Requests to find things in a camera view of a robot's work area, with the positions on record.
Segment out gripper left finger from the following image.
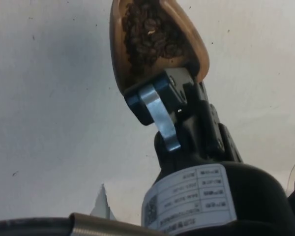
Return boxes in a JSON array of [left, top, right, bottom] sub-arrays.
[[123, 66, 203, 158]]

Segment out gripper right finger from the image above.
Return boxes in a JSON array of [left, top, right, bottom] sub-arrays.
[[194, 80, 243, 163]]

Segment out brown cup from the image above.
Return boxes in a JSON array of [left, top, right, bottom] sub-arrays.
[[109, 0, 210, 93]]

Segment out coffee beans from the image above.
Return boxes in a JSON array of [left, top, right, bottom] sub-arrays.
[[121, 0, 188, 67]]

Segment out black cable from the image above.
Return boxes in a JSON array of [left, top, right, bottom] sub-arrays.
[[0, 217, 73, 236]]

